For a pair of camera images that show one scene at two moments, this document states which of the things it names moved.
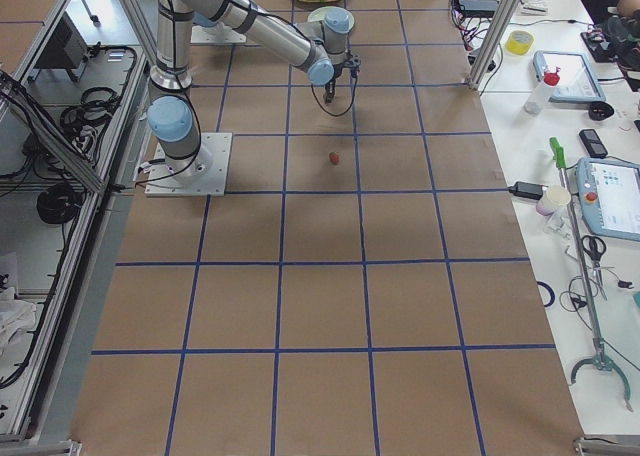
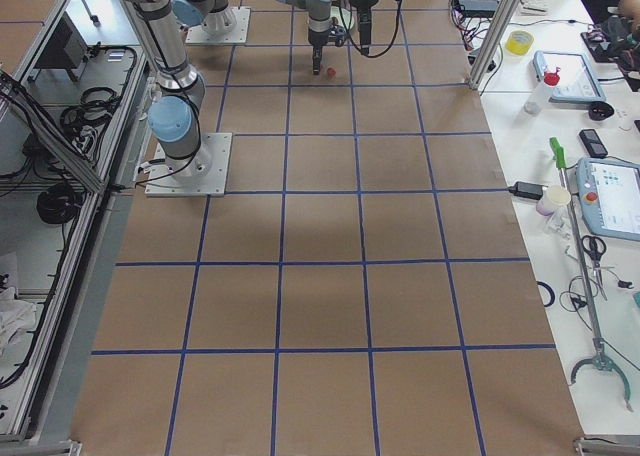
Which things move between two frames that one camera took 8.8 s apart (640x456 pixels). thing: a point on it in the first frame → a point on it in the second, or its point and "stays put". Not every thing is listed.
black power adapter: (527, 189) stays put
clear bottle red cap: (534, 103) stays put
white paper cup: (556, 195) stays put
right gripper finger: (330, 89) → (365, 30)
